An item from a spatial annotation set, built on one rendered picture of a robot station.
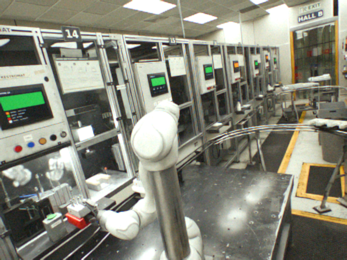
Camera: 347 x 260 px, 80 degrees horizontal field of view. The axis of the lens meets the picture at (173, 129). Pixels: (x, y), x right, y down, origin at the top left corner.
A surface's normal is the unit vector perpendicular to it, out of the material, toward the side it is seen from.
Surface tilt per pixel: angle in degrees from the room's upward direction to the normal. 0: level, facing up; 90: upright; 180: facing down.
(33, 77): 90
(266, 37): 90
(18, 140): 90
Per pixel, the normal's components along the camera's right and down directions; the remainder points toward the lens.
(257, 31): -0.57, 0.29
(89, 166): 0.80, -0.01
